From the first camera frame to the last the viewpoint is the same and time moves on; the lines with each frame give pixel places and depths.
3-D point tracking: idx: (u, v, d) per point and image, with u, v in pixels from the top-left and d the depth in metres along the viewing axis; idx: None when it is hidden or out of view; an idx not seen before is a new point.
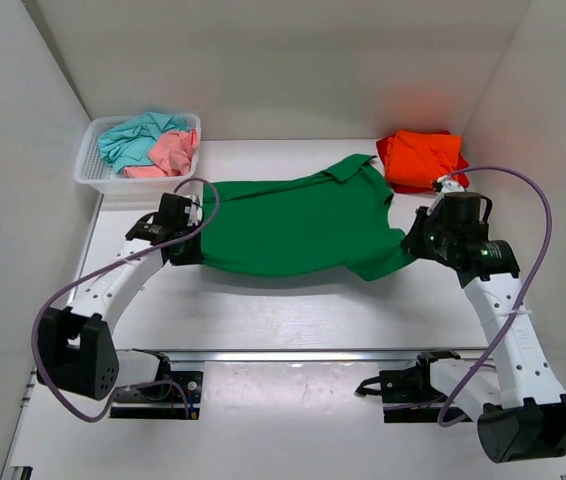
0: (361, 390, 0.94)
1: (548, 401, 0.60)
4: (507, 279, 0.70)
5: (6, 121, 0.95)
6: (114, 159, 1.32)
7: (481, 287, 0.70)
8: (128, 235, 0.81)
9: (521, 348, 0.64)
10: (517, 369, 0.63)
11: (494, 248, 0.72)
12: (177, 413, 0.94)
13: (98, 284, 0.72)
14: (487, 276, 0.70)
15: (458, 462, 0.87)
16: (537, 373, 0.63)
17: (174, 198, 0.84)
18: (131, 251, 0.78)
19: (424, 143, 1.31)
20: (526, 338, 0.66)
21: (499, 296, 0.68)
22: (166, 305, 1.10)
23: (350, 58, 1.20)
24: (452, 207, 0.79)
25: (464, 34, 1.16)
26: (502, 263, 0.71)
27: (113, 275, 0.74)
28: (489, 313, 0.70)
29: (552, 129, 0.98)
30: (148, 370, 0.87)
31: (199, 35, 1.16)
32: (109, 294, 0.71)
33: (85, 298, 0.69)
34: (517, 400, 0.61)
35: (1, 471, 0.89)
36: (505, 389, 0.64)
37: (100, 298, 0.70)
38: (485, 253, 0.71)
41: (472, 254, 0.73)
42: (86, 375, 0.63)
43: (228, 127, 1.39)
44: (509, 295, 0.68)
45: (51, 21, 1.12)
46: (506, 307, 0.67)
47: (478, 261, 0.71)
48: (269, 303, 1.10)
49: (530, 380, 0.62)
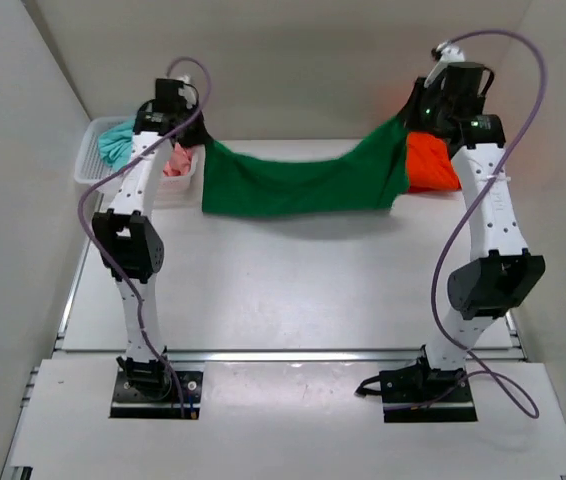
0: (361, 390, 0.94)
1: (511, 252, 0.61)
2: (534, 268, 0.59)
4: (492, 149, 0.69)
5: (6, 121, 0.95)
6: (114, 159, 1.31)
7: (466, 155, 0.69)
8: (135, 126, 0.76)
9: (494, 206, 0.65)
10: (488, 226, 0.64)
11: (485, 121, 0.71)
12: (177, 413, 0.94)
13: (127, 183, 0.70)
14: (474, 145, 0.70)
15: (458, 462, 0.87)
16: (505, 230, 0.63)
17: (170, 81, 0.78)
18: (144, 145, 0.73)
19: (424, 142, 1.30)
20: (501, 202, 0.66)
21: (480, 163, 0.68)
22: (166, 304, 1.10)
23: (350, 57, 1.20)
24: (454, 77, 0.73)
25: (464, 33, 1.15)
26: (489, 134, 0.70)
27: (136, 172, 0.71)
28: (470, 182, 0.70)
29: (551, 128, 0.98)
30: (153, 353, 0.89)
31: (199, 36, 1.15)
32: (141, 192, 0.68)
33: (120, 199, 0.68)
34: (482, 250, 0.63)
35: (1, 471, 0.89)
36: (474, 244, 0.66)
37: (134, 197, 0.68)
38: (475, 124, 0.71)
41: (461, 125, 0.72)
42: (141, 256, 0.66)
43: (228, 127, 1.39)
44: (492, 163, 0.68)
45: (51, 21, 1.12)
46: (486, 173, 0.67)
47: (468, 130, 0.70)
48: (269, 303, 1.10)
49: (500, 234, 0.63)
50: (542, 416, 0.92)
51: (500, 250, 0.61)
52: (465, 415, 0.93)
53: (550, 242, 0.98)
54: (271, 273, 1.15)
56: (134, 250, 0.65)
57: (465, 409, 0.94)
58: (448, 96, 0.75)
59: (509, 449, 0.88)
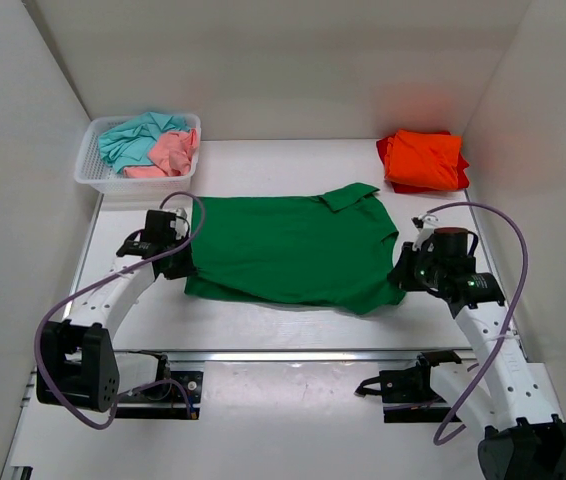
0: (361, 390, 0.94)
1: (540, 421, 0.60)
2: None
4: (495, 308, 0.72)
5: (5, 120, 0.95)
6: (114, 159, 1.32)
7: (470, 314, 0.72)
8: (119, 250, 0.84)
9: (511, 370, 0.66)
10: (509, 390, 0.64)
11: (480, 281, 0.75)
12: (177, 412, 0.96)
13: (94, 297, 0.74)
14: (475, 304, 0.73)
15: (460, 462, 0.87)
16: (527, 394, 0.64)
17: (161, 214, 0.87)
18: (124, 266, 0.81)
19: (424, 142, 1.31)
20: (516, 362, 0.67)
21: (487, 323, 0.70)
22: (166, 305, 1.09)
23: (350, 58, 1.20)
24: (441, 243, 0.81)
25: (464, 34, 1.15)
26: (487, 292, 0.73)
27: (107, 289, 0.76)
28: (478, 341, 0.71)
29: (551, 129, 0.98)
30: (148, 371, 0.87)
31: (198, 36, 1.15)
32: (108, 305, 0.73)
33: (85, 310, 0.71)
34: (510, 418, 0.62)
35: (1, 471, 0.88)
36: (499, 410, 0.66)
37: (100, 308, 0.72)
38: (471, 283, 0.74)
41: (460, 285, 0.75)
42: (88, 391, 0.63)
43: (227, 128, 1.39)
44: (497, 322, 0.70)
45: (50, 21, 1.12)
46: (494, 333, 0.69)
47: (466, 289, 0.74)
48: (269, 303, 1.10)
49: (524, 401, 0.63)
50: None
51: (528, 420, 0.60)
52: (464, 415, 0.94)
53: (550, 243, 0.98)
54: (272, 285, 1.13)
56: (82, 375, 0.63)
57: None
58: (441, 261, 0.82)
59: None
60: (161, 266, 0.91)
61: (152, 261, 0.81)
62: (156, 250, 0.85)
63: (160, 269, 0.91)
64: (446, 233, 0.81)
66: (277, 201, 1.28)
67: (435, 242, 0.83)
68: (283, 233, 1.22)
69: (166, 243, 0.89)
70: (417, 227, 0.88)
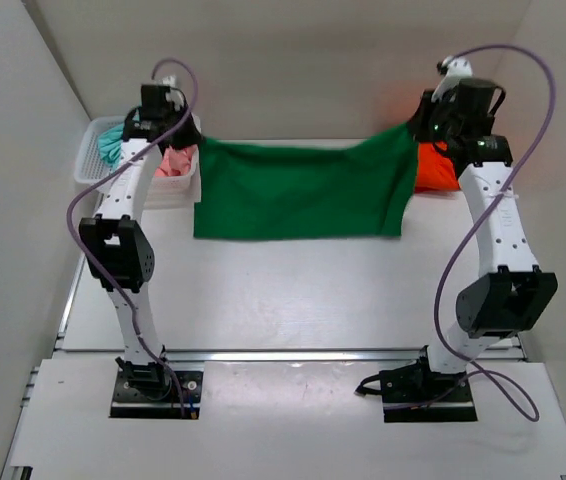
0: (361, 390, 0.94)
1: (520, 270, 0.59)
2: (548, 285, 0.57)
4: (502, 170, 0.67)
5: (6, 120, 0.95)
6: (114, 159, 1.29)
7: (473, 174, 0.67)
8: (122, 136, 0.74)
9: (502, 223, 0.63)
10: (497, 242, 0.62)
11: (490, 142, 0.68)
12: (176, 413, 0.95)
13: (115, 189, 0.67)
14: (480, 164, 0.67)
15: (460, 461, 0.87)
16: (514, 246, 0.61)
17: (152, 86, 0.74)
18: (133, 153, 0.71)
19: None
20: (509, 217, 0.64)
21: (489, 181, 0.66)
22: (165, 305, 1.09)
23: (351, 58, 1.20)
24: (464, 95, 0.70)
25: (464, 34, 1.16)
26: (495, 153, 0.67)
27: (125, 177, 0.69)
28: (476, 199, 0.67)
29: (551, 130, 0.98)
30: (155, 350, 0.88)
31: (198, 36, 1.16)
32: (130, 196, 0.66)
33: (110, 205, 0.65)
34: (491, 267, 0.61)
35: (1, 471, 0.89)
36: (481, 263, 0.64)
37: (123, 201, 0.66)
38: (481, 143, 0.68)
41: (467, 145, 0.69)
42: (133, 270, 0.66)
43: (228, 128, 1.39)
44: (499, 181, 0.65)
45: (51, 22, 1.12)
46: (495, 190, 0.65)
47: (473, 150, 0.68)
48: (269, 303, 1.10)
49: (509, 251, 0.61)
50: (541, 413, 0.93)
51: (510, 268, 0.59)
52: (465, 415, 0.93)
53: (550, 241, 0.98)
54: (271, 287, 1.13)
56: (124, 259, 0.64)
57: (464, 409, 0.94)
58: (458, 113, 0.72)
59: (510, 449, 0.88)
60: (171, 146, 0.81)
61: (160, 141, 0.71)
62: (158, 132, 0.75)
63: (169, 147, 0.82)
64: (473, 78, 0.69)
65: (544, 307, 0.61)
66: None
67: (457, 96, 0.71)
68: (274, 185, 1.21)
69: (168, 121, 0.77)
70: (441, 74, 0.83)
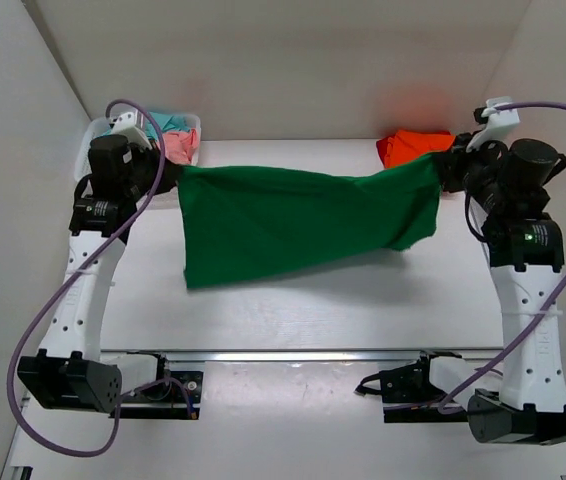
0: (361, 389, 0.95)
1: (547, 410, 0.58)
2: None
4: (549, 275, 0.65)
5: (6, 119, 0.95)
6: None
7: (513, 276, 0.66)
8: (72, 225, 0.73)
9: (538, 352, 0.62)
10: (527, 372, 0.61)
11: (539, 237, 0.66)
12: (178, 412, 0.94)
13: (64, 312, 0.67)
14: (523, 267, 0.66)
15: (460, 463, 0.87)
16: (547, 380, 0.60)
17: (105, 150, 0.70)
18: (85, 253, 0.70)
19: (424, 143, 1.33)
20: (547, 342, 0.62)
21: (529, 290, 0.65)
22: (165, 305, 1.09)
23: (351, 58, 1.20)
24: (516, 172, 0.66)
25: (465, 34, 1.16)
26: (542, 251, 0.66)
27: (74, 296, 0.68)
28: (513, 307, 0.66)
29: (553, 128, 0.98)
30: (148, 372, 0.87)
31: (199, 37, 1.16)
32: (80, 321, 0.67)
33: (57, 335, 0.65)
34: (516, 402, 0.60)
35: (1, 471, 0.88)
36: (507, 386, 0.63)
37: (72, 329, 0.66)
38: (528, 238, 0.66)
41: (514, 234, 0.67)
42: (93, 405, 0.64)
43: (227, 127, 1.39)
44: (542, 293, 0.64)
45: (51, 21, 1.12)
46: (534, 305, 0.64)
47: (519, 245, 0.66)
48: (269, 303, 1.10)
49: (540, 386, 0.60)
50: None
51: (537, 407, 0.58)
52: (465, 416, 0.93)
53: None
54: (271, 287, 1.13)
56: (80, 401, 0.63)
57: None
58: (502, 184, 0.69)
59: (510, 451, 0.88)
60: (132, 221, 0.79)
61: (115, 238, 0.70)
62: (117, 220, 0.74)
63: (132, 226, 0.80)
64: (531, 154, 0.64)
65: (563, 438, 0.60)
66: None
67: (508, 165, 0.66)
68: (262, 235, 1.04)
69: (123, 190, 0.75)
70: (477, 118, 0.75)
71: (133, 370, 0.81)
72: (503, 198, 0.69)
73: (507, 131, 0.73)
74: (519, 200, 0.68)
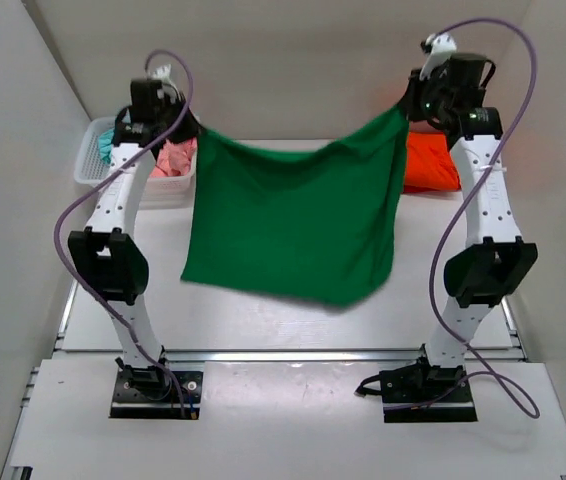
0: (361, 390, 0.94)
1: (504, 240, 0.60)
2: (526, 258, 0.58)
4: (491, 139, 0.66)
5: (7, 120, 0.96)
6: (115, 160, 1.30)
7: (464, 146, 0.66)
8: (114, 139, 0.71)
9: (490, 195, 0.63)
10: (483, 214, 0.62)
11: (483, 115, 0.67)
12: (177, 413, 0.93)
13: (106, 198, 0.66)
14: (470, 137, 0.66)
15: (460, 463, 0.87)
16: (499, 218, 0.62)
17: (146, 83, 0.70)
18: (124, 158, 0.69)
19: (424, 142, 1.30)
20: (497, 190, 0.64)
21: (478, 153, 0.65)
22: (165, 305, 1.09)
23: (351, 58, 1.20)
24: (456, 70, 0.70)
25: (465, 34, 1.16)
26: (487, 124, 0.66)
27: (115, 187, 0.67)
28: (467, 173, 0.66)
29: (552, 128, 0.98)
30: (154, 351, 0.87)
31: (199, 37, 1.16)
32: (121, 207, 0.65)
33: (99, 216, 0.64)
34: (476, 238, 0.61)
35: (1, 471, 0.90)
36: (469, 235, 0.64)
37: (113, 213, 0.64)
38: (473, 116, 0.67)
41: (460, 116, 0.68)
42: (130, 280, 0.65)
43: (228, 128, 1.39)
44: (488, 153, 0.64)
45: (52, 22, 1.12)
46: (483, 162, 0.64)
47: (465, 120, 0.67)
48: (269, 303, 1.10)
49: (495, 224, 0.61)
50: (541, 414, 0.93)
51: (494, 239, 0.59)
52: (464, 415, 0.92)
53: (550, 241, 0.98)
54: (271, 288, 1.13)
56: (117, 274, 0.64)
57: (464, 409, 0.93)
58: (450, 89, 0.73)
59: (510, 451, 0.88)
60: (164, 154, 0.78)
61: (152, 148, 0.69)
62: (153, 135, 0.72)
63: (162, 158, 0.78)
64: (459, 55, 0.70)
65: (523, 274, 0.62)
66: None
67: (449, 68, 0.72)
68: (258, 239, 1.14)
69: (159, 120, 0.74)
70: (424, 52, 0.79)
71: (147, 330, 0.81)
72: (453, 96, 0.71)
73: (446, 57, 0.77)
74: (464, 94, 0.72)
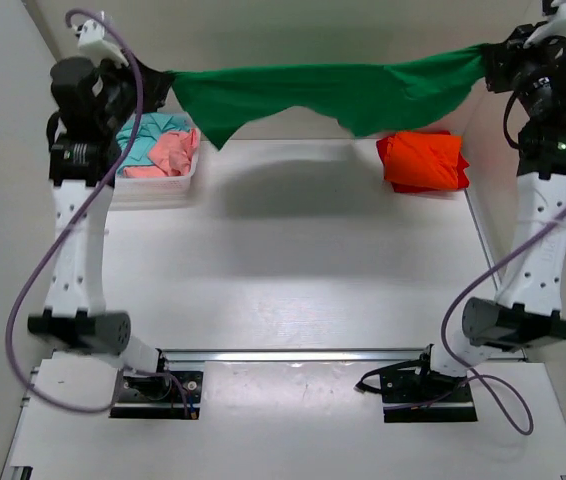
0: (361, 386, 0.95)
1: (536, 310, 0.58)
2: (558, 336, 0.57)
4: None
5: (6, 119, 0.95)
6: None
7: (535, 183, 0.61)
8: (51, 177, 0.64)
9: (541, 257, 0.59)
10: (523, 274, 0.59)
11: None
12: (177, 413, 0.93)
13: (62, 268, 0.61)
14: (548, 176, 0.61)
15: (461, 464, 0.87)
16: (541, 285, 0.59)
17: (67, 87, 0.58)
18: (73, 206, 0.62)
19: (424, 142, 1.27)
20: (553, 250, 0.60)
21: (547, 200, 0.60)
22: (164, 306, 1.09)
23: (351, 57, 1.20)
24: (565, 75, 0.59)
25: (465, 34, 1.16)
26: None
27: (69, 252, 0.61)
28: (527, 216, 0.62)
29: None
30: (151, 360, 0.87)
31: (198, 37, 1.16)
32: (81, 278, 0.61)
33: (57, 294, 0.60)
34: (507, 300, 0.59)
35: (1, 471, 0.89)
36: (502, 287, 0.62)
37: (72, 287, 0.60)
38: (562, 148, 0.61)
41: (547, 142, 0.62)
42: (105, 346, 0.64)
43: None
44: (560, 204, 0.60)
45: (52, 21, 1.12)
46: (548, 214, 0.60)
47: (550, 150, 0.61)
48: (269, 303, 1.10)
49: (535, 289, 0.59)
50: (541, 414, 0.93)
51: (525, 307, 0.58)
52: (465, 415, 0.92)
53: None
54: (271, 288, 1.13)
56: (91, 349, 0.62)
57: (463, 409, 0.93)
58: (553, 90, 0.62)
59: (510, 451, 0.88)
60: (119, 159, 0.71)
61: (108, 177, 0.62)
62: (101, 164, 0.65)
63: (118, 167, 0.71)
64: None
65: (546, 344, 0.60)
66: (275, 186, 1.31)
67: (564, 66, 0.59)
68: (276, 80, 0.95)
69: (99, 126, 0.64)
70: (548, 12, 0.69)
71: (140, 349, 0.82)
72: (551, 104, 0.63)
73: None
74: None
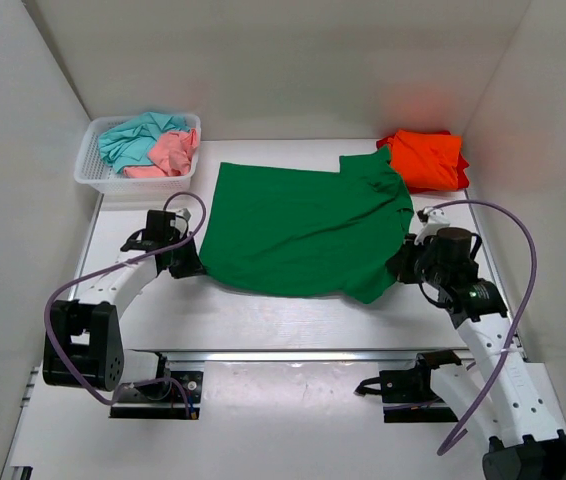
0: (361, 389, 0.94)
1: (545, 436, 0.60)
2: None
4: (498, 320, 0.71)
5: (6, 118, 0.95)
6: (114, 159, 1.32)
7: (473, 328, 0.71)
8: (122, 247, 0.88)
9: (516, 385, 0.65)
10: (513, 407, 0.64)
11: (482, 291, 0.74)
12: (177, 413, 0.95)
13: (103, 282, 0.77)
14: (477, 317, 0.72)
15: (461, 464, 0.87)
16: (533, 409, 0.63)
17: (160, 214, 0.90)
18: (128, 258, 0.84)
19: (424, 143, 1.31)
20: (520, 375, 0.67)
21: (490, 337, 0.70)
22: (164, 307, 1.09)
23: (350, 58, 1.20)
24: (444, 246, 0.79)
25: (464, 34, 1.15)
26: (490, 305, 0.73)
27: (114, 275, 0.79)
28: (482, 356, 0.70)
29: (551, 128, 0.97)
30: (148, 370, 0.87)
31: (197, 36, 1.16)
32: (114, 288, 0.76)
33: (92, 293, 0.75)
34: (516, 436, 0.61)
35: (1, 471, 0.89)
36: (504, 426, 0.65)
37: (107, 291, 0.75)
38: (473, 294, 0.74)
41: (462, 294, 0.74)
42: (97, 367, 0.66)
43: (227, 128, 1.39)
44: (500, 335, 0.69)
45: (51, 21, 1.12)
46: (498, 346, 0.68)
47: (468, 302, 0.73)
48: (269, 303, 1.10)
49: (529, 418, 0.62)
50: None
51: (534, 436, 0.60)
52: None
53: (550, 241, 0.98)
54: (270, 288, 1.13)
56: (90, 352, 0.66)
57: None
58: (442, 264, 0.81)
59: None
60: (164, 264, 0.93)
61: (155, 255, 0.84)
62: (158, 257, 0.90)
63: (162, 266, 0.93)
64: (449, 235, 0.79)
65: None
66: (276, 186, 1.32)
67: (438, 247, 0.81)
68: (293, 194, 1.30)
69: (167, 240, 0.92)
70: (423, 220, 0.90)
71: None
72: (447, 274, 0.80)
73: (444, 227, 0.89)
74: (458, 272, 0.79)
